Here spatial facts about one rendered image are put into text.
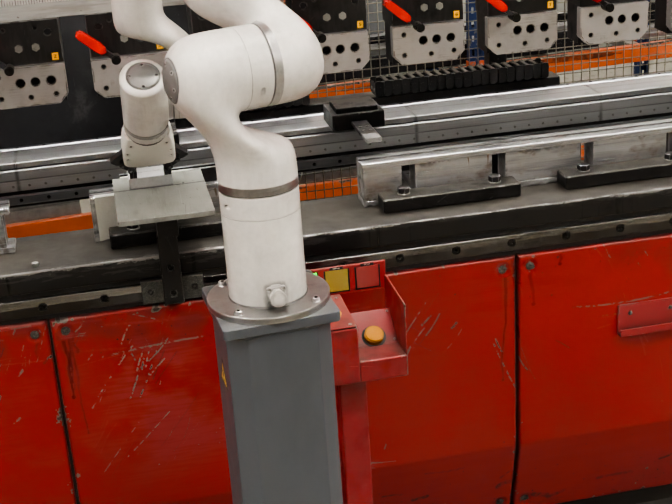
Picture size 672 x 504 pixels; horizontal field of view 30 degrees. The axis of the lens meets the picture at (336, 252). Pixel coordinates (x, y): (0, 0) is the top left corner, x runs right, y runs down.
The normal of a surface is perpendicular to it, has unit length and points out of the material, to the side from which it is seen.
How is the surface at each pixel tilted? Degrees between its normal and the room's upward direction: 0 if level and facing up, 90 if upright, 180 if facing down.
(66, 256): 0
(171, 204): 0
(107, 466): 90
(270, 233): 90
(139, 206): 0
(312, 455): 90
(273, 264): 90
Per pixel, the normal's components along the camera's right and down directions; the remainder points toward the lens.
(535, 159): 0.20, 0.36
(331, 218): -0.06, -0.93
